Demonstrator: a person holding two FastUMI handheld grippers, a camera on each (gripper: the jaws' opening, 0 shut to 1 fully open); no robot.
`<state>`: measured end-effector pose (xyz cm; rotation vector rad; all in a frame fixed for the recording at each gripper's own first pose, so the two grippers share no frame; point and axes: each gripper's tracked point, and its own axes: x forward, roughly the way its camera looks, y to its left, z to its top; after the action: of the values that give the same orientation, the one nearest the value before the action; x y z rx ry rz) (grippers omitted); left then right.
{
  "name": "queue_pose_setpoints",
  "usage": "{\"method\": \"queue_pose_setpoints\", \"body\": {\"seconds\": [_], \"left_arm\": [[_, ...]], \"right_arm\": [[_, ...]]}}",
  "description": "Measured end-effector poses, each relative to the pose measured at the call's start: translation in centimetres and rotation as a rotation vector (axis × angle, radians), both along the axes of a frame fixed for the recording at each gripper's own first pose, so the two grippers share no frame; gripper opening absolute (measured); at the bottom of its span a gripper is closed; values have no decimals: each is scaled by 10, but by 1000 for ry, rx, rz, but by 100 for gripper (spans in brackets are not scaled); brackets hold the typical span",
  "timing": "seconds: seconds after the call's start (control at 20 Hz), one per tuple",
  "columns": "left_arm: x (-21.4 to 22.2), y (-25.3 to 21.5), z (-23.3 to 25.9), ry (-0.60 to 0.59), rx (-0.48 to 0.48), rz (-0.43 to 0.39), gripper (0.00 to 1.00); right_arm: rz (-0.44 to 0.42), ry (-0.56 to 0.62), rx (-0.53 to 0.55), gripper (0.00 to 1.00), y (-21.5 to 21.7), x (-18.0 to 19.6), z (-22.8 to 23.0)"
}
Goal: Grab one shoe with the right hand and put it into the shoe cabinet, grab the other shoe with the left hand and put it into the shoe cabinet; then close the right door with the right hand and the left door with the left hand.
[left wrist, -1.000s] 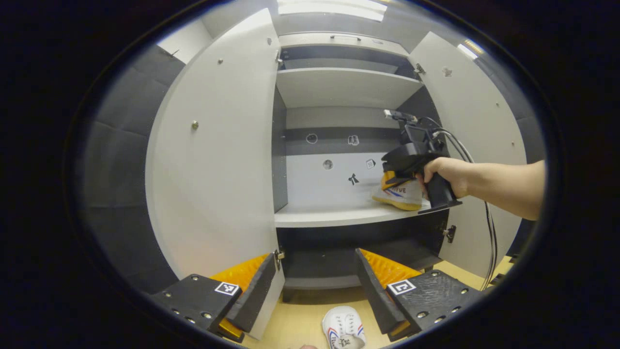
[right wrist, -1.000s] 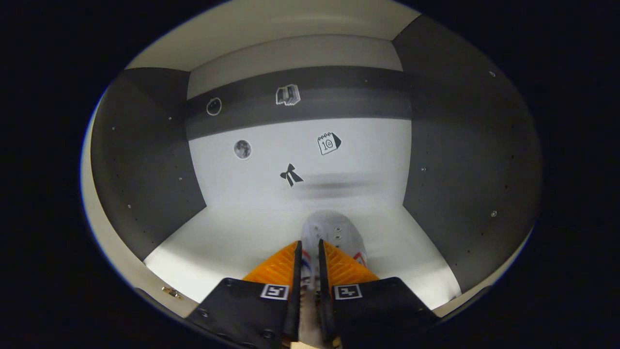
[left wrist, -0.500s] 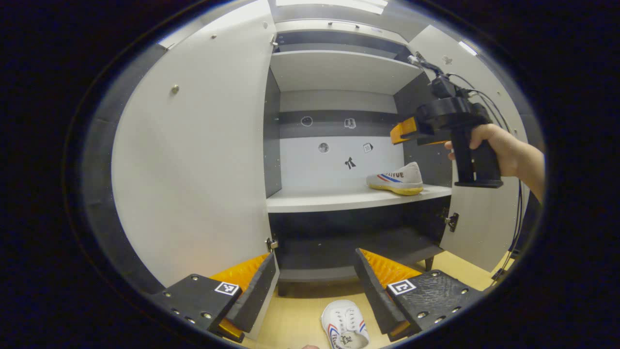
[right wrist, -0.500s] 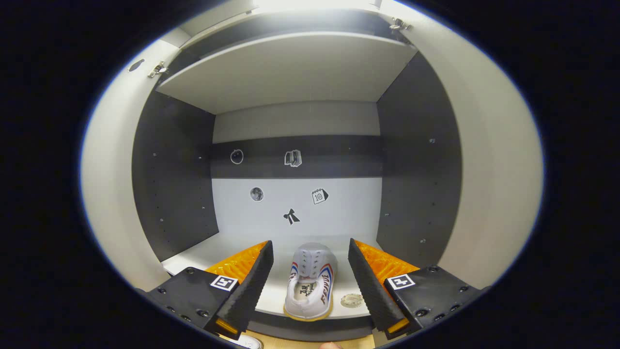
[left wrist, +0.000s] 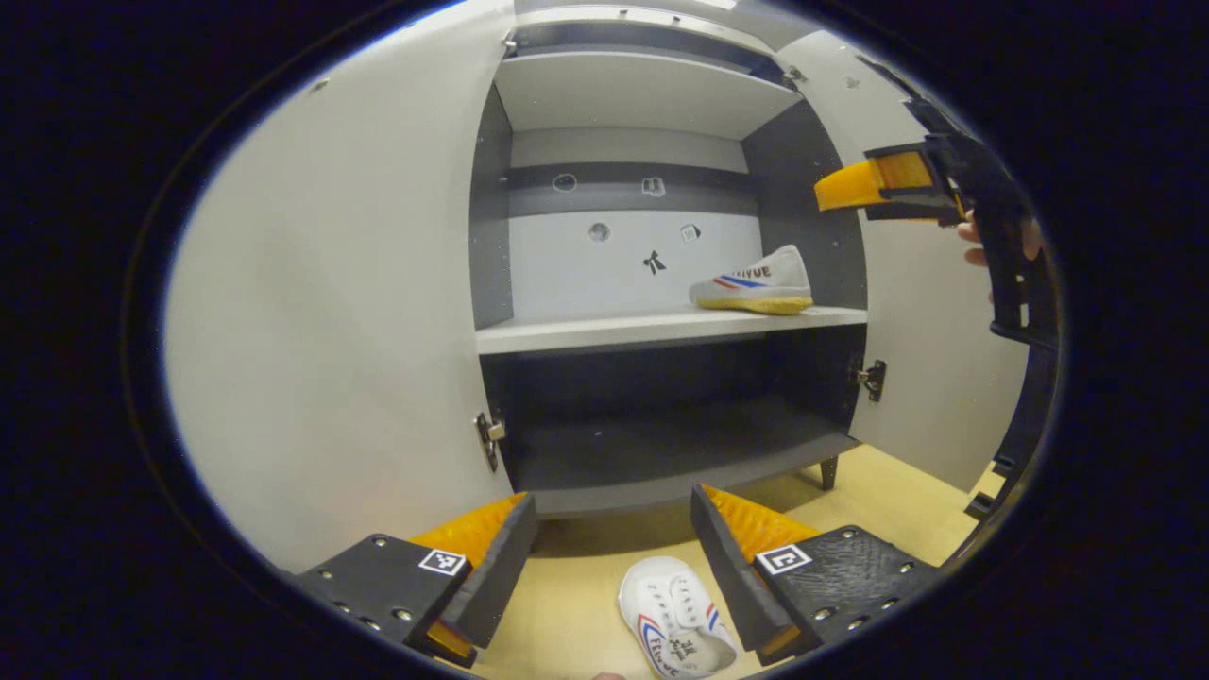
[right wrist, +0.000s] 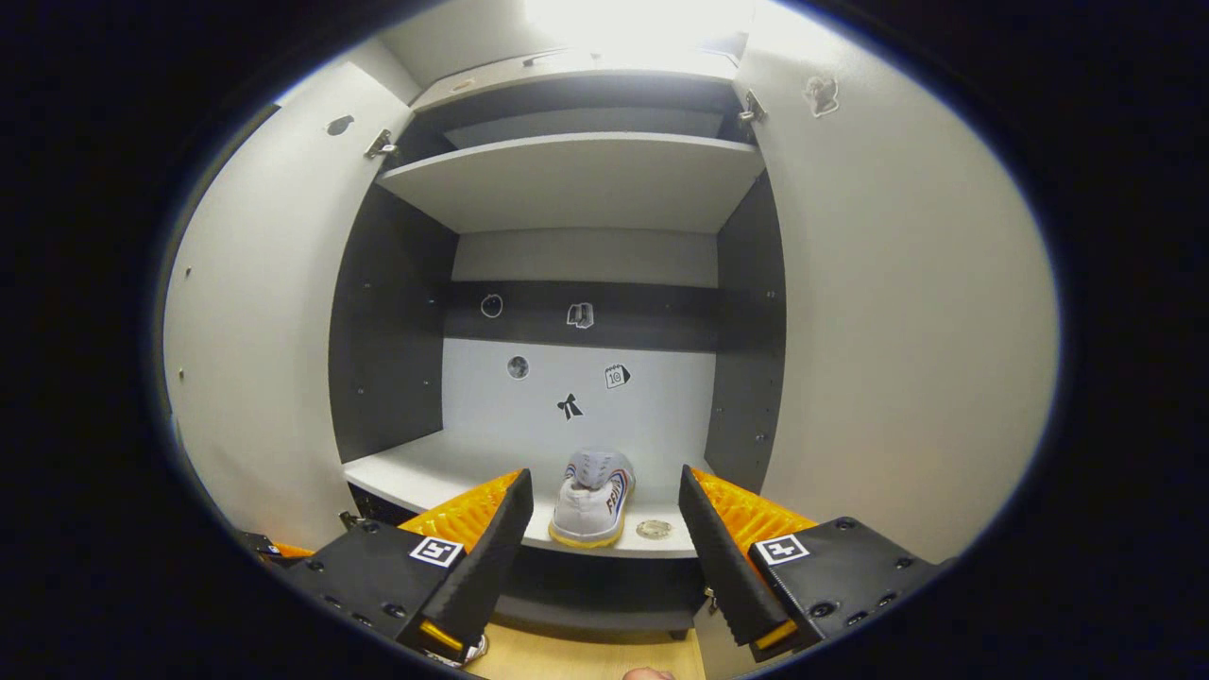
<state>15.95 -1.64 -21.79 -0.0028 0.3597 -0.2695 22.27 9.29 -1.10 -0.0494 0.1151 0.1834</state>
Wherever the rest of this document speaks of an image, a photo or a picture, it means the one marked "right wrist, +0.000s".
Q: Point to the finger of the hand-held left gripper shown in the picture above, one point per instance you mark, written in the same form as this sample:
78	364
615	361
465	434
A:
274	548

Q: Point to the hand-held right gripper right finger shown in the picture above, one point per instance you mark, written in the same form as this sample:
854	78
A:
723	567

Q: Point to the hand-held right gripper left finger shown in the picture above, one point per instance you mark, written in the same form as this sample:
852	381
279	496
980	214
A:
486	557

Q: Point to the white striped canvas shoe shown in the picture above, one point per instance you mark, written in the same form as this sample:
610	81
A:
586	510
472	652

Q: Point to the grey shoe cabinet door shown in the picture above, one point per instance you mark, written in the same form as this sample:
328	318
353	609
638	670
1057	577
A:
255	331
907	331

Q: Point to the grey shoe cabinet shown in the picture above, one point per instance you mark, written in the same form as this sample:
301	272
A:
576	179

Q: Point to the grey cabinet drawer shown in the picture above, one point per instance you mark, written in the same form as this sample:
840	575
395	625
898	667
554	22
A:
567	80

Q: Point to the large ceiling light panel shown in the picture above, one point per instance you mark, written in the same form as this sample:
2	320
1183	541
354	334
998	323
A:
642	24

